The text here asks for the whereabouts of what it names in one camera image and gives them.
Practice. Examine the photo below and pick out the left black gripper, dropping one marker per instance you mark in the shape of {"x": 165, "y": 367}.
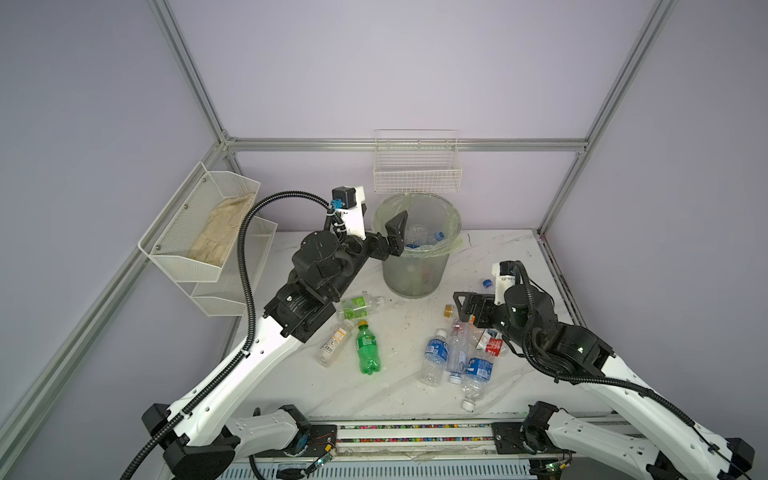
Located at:
{"x": 393, "y": 241}

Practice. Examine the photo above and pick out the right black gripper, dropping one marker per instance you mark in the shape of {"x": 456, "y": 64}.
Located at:
{"x": 464, "y": 308}

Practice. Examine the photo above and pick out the clear cup container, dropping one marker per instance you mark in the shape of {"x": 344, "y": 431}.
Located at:
{"x": 416, "y": 236}

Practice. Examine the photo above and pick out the clear crushed bottle purple print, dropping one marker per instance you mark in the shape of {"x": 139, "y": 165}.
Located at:
{"x": 457, "y": 342}

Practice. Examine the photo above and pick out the crushed bottle green label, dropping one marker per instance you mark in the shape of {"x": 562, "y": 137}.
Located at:
{"x": 360, "y": 306}

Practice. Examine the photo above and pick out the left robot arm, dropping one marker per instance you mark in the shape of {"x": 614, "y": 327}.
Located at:
{"x": 200, "y": 434}

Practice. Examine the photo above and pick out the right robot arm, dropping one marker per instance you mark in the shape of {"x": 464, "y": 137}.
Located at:
{"x": 670, "y": 444}

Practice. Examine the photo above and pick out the mesh waste bin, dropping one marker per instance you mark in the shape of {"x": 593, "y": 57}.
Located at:
{"x": 413, "y": 277}

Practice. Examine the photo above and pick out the red label crushed bottle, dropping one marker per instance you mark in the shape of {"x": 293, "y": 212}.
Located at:
{"x": 490, "y": 341}

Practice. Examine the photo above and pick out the blue label bottle front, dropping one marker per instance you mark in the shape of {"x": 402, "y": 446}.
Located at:
{"x": 475, "y": 380}

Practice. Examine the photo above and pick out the green soda bottle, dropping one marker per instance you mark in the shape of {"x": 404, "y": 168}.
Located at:
{"x": 367, "y": 349}

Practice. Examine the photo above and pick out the clear bottle yellow label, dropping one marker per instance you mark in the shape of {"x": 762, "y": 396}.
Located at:
{"x": 335, "y": 344}

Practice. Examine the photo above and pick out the beige cloth in shelf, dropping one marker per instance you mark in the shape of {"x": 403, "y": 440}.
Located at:
{"x": 213, "y": 244}

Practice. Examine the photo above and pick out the white mesh upper shelf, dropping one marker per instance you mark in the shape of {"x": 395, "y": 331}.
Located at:
{"x": 192, "y": 238}

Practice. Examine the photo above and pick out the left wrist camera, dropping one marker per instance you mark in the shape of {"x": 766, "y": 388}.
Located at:
{"x": 349, "y": 203}

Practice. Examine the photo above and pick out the white wire wall basket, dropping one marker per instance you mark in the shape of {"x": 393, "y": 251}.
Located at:
{"x": 416, "y": 161}

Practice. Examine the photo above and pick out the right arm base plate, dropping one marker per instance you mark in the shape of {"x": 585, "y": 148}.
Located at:
{"x": 509, "y": 438}

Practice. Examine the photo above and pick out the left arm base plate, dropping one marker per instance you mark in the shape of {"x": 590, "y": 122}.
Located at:
{"x": 319, "y": 438}

